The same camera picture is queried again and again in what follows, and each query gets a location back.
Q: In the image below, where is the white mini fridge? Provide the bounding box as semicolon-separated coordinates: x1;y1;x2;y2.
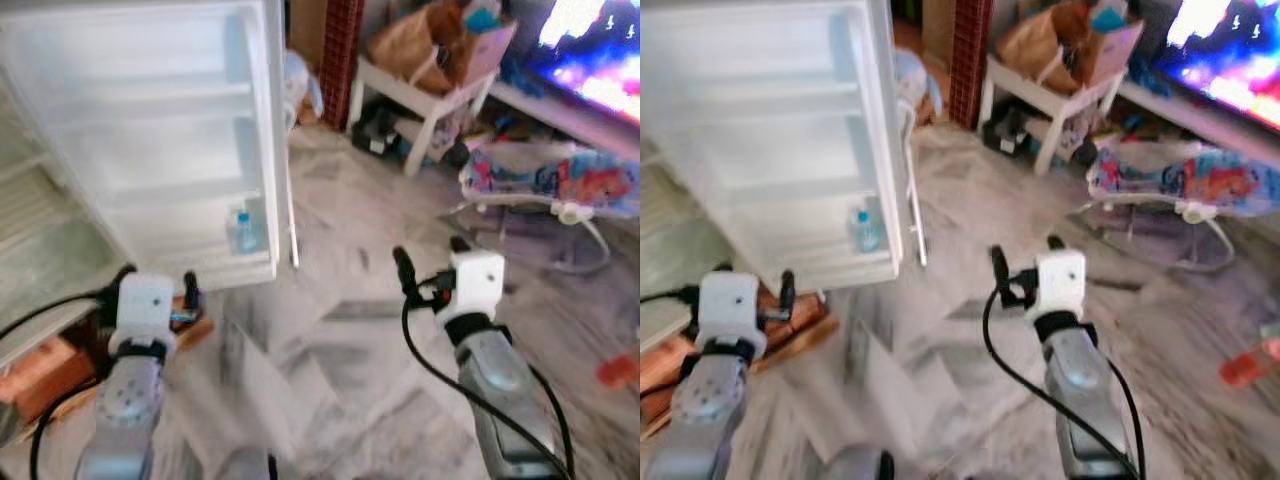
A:
640;0;929;353
0;0;301;371

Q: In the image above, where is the red brick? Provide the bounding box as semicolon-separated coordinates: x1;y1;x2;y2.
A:
640;334;702;397
0;336;97;427
755;289;833;347

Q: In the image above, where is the colourful baby bouncer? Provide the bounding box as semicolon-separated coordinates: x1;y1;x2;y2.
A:
1087;140;1280;273
459;140;641;273

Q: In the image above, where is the white side table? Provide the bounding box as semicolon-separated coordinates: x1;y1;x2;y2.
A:
347;55;501;180
979;55;1127;178

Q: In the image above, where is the orange red bottle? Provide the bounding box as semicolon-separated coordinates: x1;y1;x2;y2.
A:
596;354;641;392
1219;339;1280;390

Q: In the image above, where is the grey robot knee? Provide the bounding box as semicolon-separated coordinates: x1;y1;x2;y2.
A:
820;447;897;480
215;448;280;480

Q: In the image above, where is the brown paper bag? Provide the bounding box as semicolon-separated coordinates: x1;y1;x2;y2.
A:
368;0;477;97
995;0;1103;97

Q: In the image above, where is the red brick pillar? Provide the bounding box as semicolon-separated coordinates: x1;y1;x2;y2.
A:
319;0;364;132
949;0;992;127

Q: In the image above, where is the light blue baby seat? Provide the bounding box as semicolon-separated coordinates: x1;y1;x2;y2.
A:
895;48;942;127
285;50;327;123

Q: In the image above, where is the flat screen television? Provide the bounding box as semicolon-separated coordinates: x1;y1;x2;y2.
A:
1150;0;1280;128
524;0;641;127

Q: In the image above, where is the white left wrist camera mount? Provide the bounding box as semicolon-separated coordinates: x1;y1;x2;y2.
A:
698;270;762;347
113;273;179;347

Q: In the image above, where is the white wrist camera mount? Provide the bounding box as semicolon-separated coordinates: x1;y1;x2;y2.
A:
698;270;762;347
1035;248;1089;320
113;273;179;347
450;250;507;320

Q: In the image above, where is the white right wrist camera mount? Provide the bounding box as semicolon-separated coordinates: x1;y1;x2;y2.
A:
1035;248;1089;320
450;250;507;320

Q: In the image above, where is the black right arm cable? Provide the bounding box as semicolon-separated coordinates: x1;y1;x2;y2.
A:
1103;358;1148;480
528;364;577;480
981;288;1128;480
399;293;563;480

